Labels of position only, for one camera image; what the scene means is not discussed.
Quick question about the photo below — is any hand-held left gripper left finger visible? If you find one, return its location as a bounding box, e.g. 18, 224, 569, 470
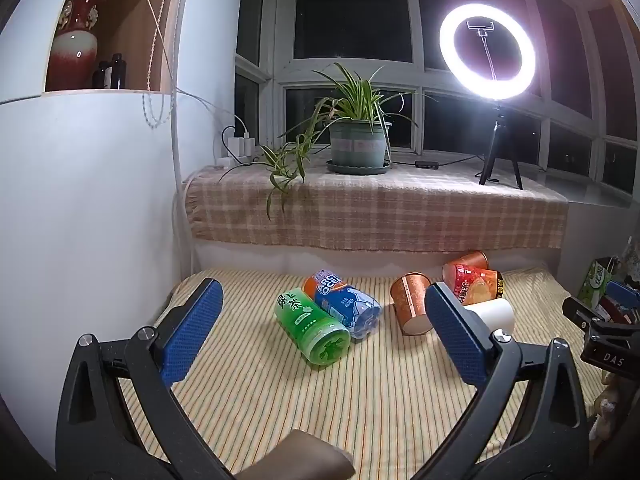
55, 277, 236, 480

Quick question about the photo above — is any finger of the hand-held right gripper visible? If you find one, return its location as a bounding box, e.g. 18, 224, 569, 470
562, 297, 640, 341
604, 280, 640, 312

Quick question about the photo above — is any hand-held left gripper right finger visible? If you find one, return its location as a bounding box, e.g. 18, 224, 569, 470
410, 282, 592, 480

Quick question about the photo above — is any white cup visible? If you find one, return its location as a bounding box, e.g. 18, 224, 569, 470
467, 298, 516, 337

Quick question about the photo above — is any red noodle cup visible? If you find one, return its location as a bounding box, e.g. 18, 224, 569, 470
442, 263, 504, 306

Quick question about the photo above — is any brown patterned paper cup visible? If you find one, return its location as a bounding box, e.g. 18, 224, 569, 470
390, 272, 435, 336

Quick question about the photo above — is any orange paper cup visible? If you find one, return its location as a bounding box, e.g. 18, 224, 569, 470
447, 250, 490, 272

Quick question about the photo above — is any blue printed cup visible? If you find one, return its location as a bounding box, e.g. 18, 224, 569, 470
314, 284, 383, 341

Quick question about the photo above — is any green printed cup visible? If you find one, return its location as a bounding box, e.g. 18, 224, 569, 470
274, 287, 352, 366

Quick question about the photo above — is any green printed box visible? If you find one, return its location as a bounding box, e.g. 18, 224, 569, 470
577, 257, 622, 311

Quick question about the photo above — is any striped yellow bedsheet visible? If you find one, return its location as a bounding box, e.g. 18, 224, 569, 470
117, 264, 608, 480

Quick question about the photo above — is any plaid cloth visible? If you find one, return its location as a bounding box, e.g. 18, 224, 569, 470
184, 152, 571, 254

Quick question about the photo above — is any brown rounded object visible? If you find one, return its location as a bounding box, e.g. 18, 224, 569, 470
234, 429, 357, 480

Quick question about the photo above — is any white cabinet with niche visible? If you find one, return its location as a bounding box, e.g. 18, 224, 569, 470
0, 0, 251, 466

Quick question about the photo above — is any white power strip with chargers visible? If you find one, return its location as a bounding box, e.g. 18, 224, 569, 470
216, 127, 257, 169

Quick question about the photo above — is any green plant saucer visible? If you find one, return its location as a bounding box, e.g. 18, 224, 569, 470
326, 159, 392, 176

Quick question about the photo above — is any potted spider plant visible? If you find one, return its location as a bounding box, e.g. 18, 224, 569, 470
219, 62, 436, 222

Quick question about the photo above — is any red and white vase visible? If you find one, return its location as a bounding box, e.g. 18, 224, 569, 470
46, 0, 111, 92

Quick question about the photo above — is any black cable with controller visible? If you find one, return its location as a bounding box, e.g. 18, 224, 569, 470
389, 154, 482, 169

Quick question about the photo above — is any white beaded cord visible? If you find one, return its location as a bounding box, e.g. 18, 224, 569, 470
141, 0, 179, 128

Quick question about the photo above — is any ring light on tripod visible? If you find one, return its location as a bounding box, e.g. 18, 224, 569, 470
439, 4, 537, 191

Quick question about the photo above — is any white window frame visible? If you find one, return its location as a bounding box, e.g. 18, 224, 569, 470
234, 0, 640, 197

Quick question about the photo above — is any white cable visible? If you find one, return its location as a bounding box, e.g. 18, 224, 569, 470
125, 0, 246, 136

